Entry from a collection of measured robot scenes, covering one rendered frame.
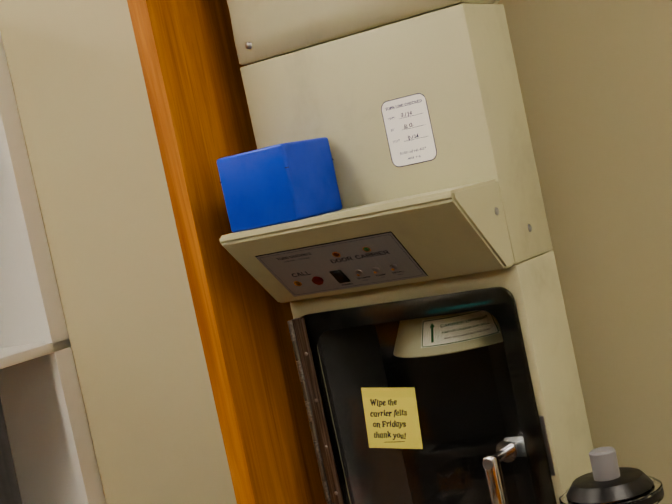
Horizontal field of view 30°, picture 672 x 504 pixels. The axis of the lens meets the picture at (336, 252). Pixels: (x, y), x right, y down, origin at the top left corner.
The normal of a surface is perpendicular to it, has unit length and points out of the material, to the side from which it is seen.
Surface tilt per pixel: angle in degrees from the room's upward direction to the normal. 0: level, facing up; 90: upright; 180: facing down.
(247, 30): 90
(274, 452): 90
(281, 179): 90
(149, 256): 90
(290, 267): 135
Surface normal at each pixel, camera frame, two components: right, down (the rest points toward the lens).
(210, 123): 0.82, -0.15
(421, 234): -0.22, 0.80
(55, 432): -0.53, 0.15
